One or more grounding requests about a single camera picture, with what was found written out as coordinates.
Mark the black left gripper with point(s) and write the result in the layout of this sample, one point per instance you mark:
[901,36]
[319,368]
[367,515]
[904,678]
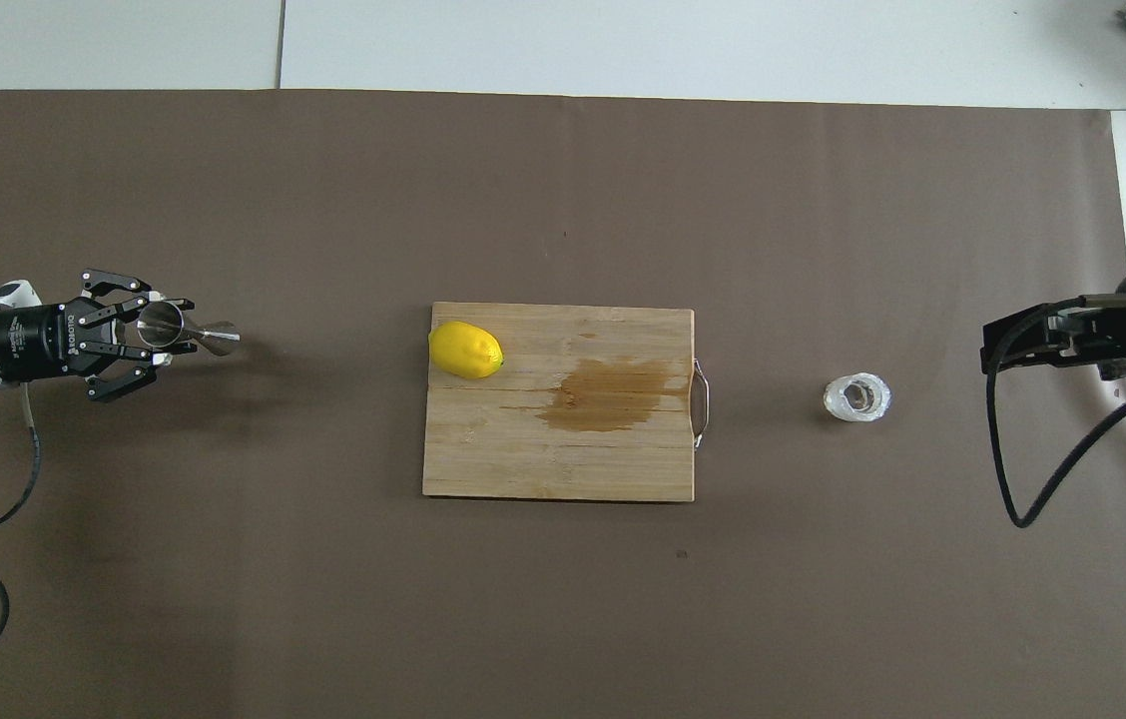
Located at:
[34,342]

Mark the metal double jigger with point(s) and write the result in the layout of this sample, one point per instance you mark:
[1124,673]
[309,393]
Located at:
[164,325]

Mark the yellow lemon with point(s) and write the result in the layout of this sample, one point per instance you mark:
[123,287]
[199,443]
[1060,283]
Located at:
[465,351]

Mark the wooden cutting board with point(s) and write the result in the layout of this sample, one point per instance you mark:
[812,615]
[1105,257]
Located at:
[523,449]

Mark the brown paper table mat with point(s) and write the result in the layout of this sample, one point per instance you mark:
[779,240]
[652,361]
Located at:
[563,619]

